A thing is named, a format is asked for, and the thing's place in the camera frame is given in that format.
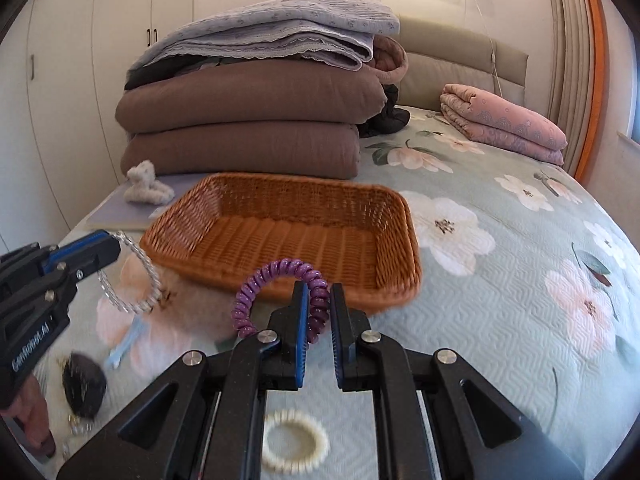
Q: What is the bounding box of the beige padded headboard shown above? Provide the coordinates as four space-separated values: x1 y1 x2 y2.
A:
397 16 528 110

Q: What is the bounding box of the lavender folded blanket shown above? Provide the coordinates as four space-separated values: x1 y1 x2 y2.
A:
128 0 400 76

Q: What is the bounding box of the black hair claw clip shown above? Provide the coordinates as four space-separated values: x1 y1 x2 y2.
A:
63 352 107 419

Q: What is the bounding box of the person's left hand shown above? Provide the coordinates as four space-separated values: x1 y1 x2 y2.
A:
1 372 56 460

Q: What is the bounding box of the brown folded quilt upper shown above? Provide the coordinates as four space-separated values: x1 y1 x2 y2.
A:
115 60 386 134

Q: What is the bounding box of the window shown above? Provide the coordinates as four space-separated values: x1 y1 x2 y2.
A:
628 102 640 144

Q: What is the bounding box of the cream spiral hair tie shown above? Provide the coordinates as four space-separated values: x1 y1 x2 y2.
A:
260 407 331 475

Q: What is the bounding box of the clear crystal bead bracelet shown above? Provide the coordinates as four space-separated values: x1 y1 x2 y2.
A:
96 230 164 316

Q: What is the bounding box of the black garment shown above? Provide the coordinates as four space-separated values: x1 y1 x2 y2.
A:
357 84 410 139

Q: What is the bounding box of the brown wicker basket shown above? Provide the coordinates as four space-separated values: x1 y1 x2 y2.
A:
140 172 422 314

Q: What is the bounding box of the pink folded quilt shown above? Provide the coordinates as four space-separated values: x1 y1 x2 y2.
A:
439 84 567 166

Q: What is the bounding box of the beige orange curtain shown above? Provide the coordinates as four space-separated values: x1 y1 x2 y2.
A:
548 0 608 182

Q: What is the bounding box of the light blue hair clip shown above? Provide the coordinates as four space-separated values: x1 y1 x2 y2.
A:
103 318 146 370

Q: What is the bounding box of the white wardrobe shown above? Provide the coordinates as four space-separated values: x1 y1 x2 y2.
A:
1 0 260 249

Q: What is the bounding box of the brown folded quilt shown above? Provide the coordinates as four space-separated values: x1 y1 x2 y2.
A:
115 60 386 134
120 122 360 180

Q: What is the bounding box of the brown folded quilt lower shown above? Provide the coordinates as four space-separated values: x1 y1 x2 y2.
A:
120 122 360 180

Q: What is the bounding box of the purple spiral hair tie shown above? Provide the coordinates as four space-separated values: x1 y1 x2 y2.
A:
230 257 332 345

